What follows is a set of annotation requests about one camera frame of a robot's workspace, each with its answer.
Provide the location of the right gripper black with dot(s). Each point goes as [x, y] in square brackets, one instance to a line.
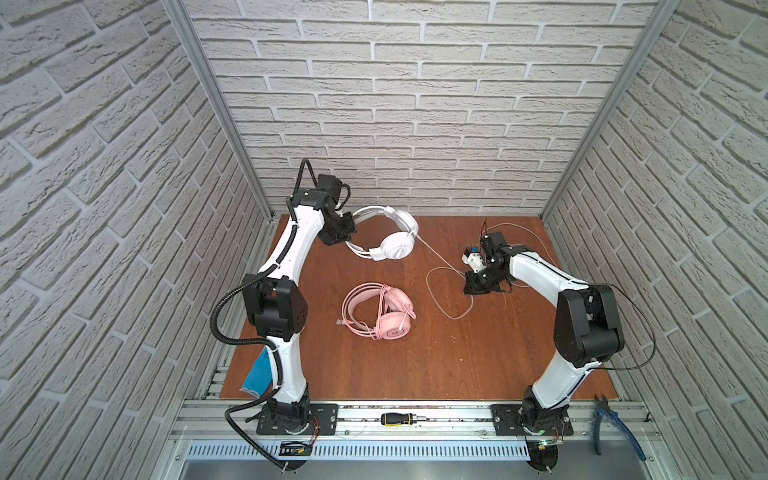
[471, 285]

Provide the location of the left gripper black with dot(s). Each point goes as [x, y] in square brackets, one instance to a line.
[331, 238]

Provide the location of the pink headphones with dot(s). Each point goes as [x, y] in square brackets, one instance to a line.
[395, 311]

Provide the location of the white headphones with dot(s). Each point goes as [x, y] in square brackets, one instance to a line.
[395, 246]

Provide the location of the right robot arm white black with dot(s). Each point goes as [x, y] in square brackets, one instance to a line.
[587, 328]

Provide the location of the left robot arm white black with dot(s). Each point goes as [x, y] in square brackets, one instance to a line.
[278, 310]

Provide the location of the blue grey work glove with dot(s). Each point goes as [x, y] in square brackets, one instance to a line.
[259, 379]

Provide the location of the black yellow screwdriver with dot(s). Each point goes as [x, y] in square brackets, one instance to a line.
[401, 419]

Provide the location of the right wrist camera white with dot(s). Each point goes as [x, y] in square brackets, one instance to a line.
[491, 252]

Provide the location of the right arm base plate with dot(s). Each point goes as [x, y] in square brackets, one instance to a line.
[516, 419]

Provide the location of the blue handled pliers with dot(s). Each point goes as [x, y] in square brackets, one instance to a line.
[605, 413]

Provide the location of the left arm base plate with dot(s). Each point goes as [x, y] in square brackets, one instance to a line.
[278, 418]

